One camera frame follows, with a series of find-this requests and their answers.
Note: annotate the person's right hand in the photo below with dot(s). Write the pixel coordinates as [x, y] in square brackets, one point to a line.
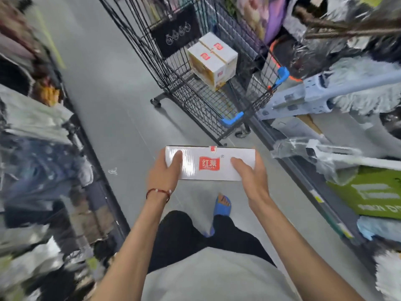
[257, 188]

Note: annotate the person's left hand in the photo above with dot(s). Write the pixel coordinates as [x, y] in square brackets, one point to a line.
[163, 178]

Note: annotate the white yellow snack box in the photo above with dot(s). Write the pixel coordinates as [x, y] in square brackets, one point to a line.
[227, 56]
[195, 52]
[194, 169]

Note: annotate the person's right forearm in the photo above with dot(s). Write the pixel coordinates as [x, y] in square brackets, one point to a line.
[307, 257]

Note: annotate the person's left forearm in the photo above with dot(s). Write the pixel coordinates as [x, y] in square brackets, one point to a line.
[125, 257]

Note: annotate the blue rubber slipper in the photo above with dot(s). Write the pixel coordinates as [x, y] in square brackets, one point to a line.
[223, 210]

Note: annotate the black trousers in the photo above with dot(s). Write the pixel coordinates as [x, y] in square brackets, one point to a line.
[181, 238]

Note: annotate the white mop in clear plastic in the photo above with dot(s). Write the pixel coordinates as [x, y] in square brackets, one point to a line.
[325, 152]

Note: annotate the grey shirt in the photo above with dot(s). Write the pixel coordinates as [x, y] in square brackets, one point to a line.
[219, 279]

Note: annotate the light blue flat mop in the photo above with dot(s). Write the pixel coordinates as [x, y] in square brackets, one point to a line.
[313, 94]

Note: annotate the green white cardboard carton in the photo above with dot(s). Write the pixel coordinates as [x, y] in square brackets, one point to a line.
[369, 194]

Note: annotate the light blue long package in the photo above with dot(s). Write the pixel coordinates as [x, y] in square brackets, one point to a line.
[379, 227]

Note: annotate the orange rimmed bucket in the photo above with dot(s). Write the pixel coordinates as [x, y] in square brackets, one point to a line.
[288, 59]

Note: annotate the grey fluffy mop head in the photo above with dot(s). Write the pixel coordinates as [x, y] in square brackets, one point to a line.
[369, 90]

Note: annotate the purple pink printed package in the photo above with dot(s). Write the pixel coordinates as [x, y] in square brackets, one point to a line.
[250, 12]

